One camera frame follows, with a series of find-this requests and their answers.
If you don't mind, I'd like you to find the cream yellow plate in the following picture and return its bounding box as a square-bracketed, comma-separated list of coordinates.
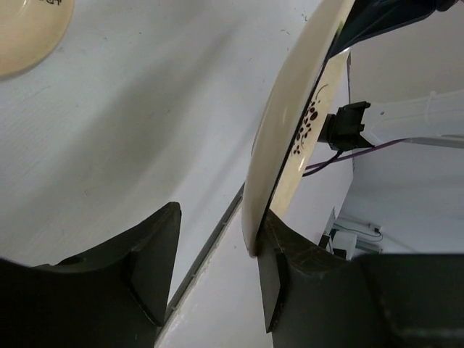
[1, 0, 75, 80]

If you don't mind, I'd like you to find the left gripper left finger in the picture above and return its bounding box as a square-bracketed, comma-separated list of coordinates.
[1, 202, 181, 347]

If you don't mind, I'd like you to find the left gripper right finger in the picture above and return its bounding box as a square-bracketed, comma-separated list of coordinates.
[257, 212, 463, 347]

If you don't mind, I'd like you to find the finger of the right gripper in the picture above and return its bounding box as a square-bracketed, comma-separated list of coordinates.
[324, 0, 453, 62]

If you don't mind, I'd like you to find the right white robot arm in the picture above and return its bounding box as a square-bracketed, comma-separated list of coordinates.
[318, 1, 463, 152]

